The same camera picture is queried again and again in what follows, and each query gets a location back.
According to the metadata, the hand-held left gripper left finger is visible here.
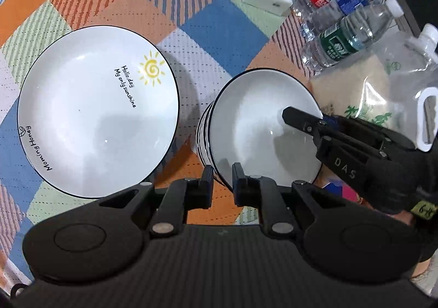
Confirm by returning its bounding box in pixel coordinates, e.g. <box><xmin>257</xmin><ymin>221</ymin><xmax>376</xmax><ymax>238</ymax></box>
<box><xmin>97</xmin><ymin>165</ymin><xmax>215</xmax><ymax>238</ymax></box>

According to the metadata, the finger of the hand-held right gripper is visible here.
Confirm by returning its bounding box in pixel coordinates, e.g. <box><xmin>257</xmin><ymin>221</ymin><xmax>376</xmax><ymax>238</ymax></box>
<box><xmin>281</xmin><ymin>106</ymin><xmax>379</xmax><ymax>190</ymax></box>
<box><xmin>322</xmin><ymin>115</ymin><xmax>416</xmax><ymax>154</ymax></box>

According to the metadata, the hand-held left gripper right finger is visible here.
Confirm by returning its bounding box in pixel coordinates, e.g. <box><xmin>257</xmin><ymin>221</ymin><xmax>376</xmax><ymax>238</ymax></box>
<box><xmin>232</xmin><ymin>162</ymin><xmax>346</xmax><ymax>239</ymax></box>

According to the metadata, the person's right hand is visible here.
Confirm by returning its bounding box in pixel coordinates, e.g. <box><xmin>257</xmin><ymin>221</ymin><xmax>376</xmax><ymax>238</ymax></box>
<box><xmin>359</xmin><ymin>150</ymin><xmax>438</xmax><ymax>223</ymax></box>

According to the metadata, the clear bag of rice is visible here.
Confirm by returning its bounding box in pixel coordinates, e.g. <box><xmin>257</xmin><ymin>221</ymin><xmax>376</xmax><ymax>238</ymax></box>
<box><xmin>309</xmin><ymin>24</ymin><xmax>438</xmax><ymax>153</ymax></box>

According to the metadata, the green label water bottle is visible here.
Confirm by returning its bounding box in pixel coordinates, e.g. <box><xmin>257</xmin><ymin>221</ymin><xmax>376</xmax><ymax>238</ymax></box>
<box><xmin>302</xmin><ymin>0</ymin><xmax>405</xmax><ymax>72</ymax></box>

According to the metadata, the white plate with sun print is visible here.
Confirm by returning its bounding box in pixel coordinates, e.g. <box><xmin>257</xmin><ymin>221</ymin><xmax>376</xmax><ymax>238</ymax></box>
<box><xmin>16</xmin><ymin>25</ymin><xmax>181</xmax><ymax>200</ymax></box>

